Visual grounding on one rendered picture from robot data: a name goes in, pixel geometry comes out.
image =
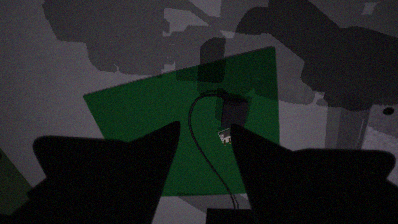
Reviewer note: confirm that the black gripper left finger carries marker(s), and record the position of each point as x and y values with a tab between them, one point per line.
139	168

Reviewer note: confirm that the green circuit board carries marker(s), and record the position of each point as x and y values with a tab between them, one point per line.
130	111

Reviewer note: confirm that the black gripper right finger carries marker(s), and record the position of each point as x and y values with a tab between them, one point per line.
276	179

